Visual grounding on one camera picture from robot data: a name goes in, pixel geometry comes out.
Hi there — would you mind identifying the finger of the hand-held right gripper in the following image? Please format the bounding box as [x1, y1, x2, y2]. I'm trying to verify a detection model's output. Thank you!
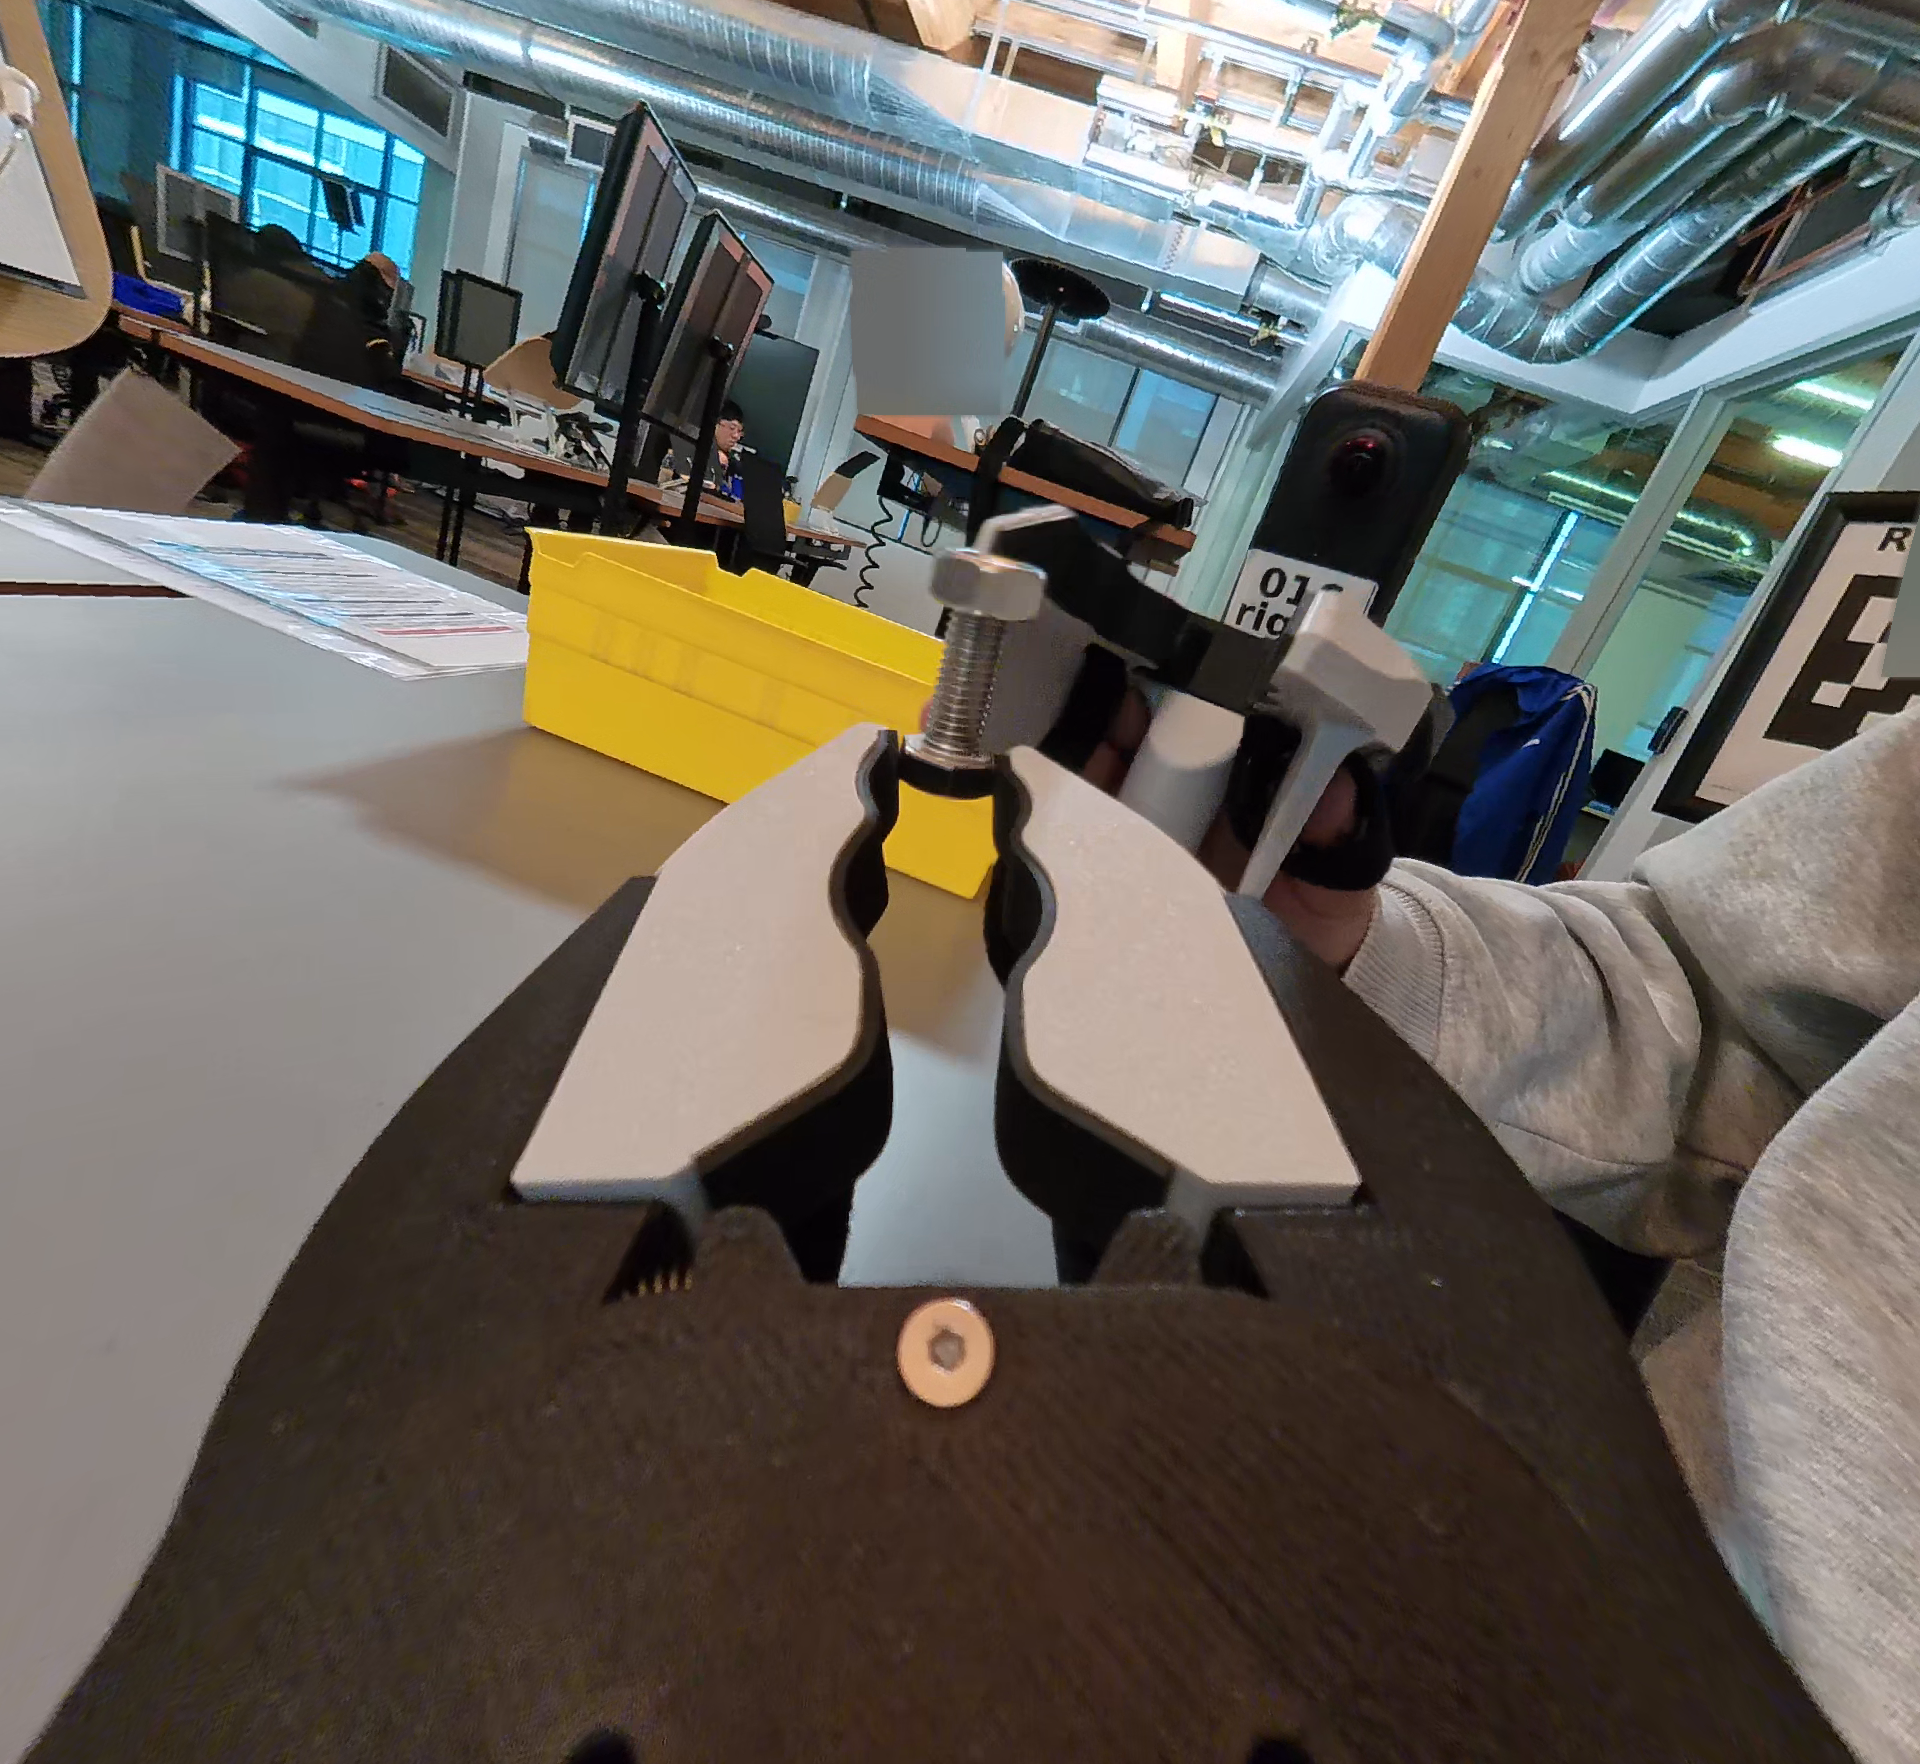
[1233, 590, 1437, 898]
[974, 508, 1288, 759]

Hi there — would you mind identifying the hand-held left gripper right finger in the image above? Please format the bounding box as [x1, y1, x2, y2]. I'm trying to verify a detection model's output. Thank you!
[985, 742, 1367, 1287]

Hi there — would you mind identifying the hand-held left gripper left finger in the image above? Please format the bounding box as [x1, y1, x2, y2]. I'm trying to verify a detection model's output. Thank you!
[509, 725, 902, 1280]

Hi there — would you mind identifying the steel hex bolt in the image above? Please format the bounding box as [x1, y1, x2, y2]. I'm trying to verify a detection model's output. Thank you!
[908, 612, 1009, 771]

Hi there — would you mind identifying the yellow plastic bin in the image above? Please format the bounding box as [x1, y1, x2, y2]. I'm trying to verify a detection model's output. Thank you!
[524, 528, 999, 898]

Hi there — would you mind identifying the person's right forearm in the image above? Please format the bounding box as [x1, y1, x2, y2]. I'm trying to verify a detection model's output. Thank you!
[1338, 711, 1920, 1260]

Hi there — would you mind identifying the person's left forearm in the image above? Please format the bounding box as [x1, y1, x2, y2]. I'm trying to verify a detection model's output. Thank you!
[1628, 1045, 1920, 1764]

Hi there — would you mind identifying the black-legged standing desk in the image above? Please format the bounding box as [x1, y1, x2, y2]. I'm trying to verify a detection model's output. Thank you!
[854, 412, 1201, 596]

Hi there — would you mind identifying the grey desk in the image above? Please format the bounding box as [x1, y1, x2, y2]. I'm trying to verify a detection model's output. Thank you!
[0, 504, 1080, 1752]

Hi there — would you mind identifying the long wood-edged office desk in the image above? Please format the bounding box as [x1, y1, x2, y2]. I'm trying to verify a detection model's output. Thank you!
[119, 309, 845, 568]

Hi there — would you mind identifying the person's right hand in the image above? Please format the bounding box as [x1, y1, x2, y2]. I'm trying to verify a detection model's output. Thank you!
[1072, 683, 1394, 973]

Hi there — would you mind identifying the blue jacket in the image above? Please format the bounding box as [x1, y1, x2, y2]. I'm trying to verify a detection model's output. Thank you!
[1439, 663, 1600, 882]

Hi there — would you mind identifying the black bag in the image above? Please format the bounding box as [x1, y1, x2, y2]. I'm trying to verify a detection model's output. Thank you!
[989, 421, 1198, 524]

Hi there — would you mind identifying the black office chair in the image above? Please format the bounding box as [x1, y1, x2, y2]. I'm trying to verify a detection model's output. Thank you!
[734, 452, 815, 576]

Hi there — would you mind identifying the black round floor lamp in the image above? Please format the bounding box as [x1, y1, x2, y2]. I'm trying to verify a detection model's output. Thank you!
[1008, 263, 1112, 445]

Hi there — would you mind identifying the black flat monitor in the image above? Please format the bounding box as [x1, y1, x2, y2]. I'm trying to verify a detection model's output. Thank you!
[734, 331, 824, 445]

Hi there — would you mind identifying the black-and-white marker poster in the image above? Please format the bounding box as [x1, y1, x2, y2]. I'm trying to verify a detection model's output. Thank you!
[1657, 492, 1920, 824]

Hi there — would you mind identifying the dark computer monitor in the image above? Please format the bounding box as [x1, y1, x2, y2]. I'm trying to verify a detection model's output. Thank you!
[644, 211, 778, 445]
[550, 102, 701, 424]

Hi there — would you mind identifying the laminated paper sheet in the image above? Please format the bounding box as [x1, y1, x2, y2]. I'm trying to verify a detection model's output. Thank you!
[29, 504, 529, 680]

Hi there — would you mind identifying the small black monitor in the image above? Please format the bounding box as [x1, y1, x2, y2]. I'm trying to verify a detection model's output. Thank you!
[435, 270, 524, 364]

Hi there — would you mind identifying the grey cardboard panel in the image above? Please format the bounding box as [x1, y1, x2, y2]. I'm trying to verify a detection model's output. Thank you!
[29, 373, 238, 516]

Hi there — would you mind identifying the printed instruction sheet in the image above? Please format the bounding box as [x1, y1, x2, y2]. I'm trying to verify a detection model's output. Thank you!
[0, 135, 85, 292]

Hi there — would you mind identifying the silver ventilation duct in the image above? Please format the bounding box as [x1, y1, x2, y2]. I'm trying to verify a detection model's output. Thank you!
[1244, 0, 1920, 367]
[134, 0, 1249, 239]

